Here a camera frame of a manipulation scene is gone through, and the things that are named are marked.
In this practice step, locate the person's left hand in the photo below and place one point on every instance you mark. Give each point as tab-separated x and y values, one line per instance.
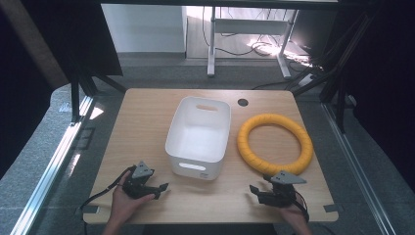
124	205

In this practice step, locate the person's right hand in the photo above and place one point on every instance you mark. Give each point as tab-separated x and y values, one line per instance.
295	213

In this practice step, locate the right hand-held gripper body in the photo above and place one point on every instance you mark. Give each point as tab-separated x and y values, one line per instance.
282	196

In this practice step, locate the black curtain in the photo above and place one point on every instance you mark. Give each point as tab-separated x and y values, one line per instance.
385	81
84	36

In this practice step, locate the white plastic basket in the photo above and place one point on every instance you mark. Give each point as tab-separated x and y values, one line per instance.
199	137

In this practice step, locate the aluminium rail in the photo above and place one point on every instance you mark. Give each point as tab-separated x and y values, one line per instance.
355	163
52	169

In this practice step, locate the white desk frame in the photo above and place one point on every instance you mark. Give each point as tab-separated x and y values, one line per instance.
251	26

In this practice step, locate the white power strip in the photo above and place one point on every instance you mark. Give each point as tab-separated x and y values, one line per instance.
306	80

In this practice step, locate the brown slanted beam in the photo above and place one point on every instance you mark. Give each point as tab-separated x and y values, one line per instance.
36	45

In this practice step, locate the grey tape piece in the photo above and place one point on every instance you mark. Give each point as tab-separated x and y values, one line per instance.
331	208
90	209

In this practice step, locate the dark floor cover plate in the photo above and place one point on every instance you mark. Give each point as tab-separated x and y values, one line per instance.
85	138

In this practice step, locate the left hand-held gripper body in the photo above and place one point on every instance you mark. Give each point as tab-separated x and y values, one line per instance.
138	182

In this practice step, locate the black metal stand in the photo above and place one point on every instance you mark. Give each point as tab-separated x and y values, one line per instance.
75	94
332	78

